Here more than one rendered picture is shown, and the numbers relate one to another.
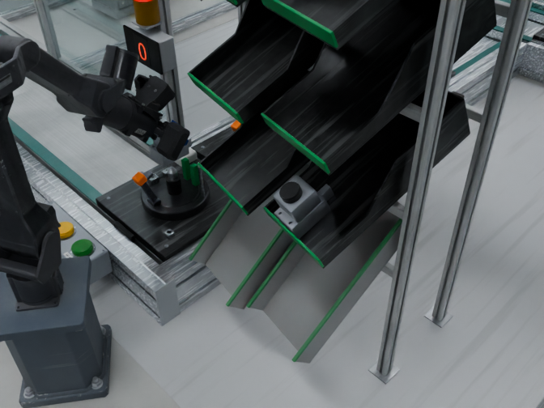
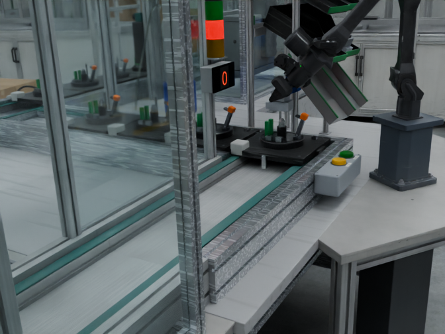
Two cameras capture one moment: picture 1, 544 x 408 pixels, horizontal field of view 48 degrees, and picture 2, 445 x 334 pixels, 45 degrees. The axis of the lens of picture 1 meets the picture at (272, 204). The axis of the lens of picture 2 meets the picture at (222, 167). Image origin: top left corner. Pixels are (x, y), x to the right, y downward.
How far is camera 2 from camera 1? 236 cm
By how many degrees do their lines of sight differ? 88
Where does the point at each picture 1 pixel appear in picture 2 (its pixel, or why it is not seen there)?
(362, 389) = (338, 134)
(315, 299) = not seen: hidden behind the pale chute
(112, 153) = (228, 189)
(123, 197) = (293, 153)
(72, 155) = (240, 202)
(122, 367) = not seen: hidden behind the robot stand
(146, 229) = (315, 144)
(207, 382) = (369, 154)
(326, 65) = not seen: outside the picture
